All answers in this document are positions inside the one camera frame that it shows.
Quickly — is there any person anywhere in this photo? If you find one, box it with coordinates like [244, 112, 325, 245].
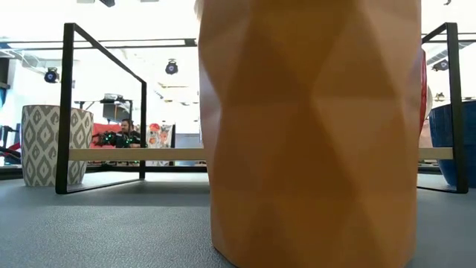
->
[118, 118, 141, 149]

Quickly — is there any red sofa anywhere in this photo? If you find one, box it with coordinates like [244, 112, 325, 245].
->
[91, 122, 123, 149]

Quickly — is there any grey diamond pattern mug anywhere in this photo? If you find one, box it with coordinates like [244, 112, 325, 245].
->
[20, 103, 94, 188]

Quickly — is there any dark grey-blue table mat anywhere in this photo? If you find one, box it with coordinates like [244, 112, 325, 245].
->
[0, 171, 476, 268]

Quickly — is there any red mug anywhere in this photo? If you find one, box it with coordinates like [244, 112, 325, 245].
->
[419, 48, 434, 135]

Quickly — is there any black metal rack wood shelf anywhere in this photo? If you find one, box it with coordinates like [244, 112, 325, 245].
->
[55, 22, 469, 195]

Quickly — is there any black metal table frame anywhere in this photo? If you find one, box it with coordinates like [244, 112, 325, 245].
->
[0, 31, 476, 180]

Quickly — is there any black computer monitor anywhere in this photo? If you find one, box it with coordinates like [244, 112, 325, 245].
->
[102, 92, 133, 122]

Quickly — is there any brown faceted mug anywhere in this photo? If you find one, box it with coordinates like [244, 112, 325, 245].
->
[196, 0, 423, 268]

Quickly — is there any white floral mug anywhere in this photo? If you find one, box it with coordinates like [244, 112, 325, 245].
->
[147, 122, 175, 167]

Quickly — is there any blue mug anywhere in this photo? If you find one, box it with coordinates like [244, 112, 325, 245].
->
[428, 99, 476, 188]

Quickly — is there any grey cabinet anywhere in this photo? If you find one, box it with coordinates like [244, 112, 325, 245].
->
[174, 133, 204, 167]

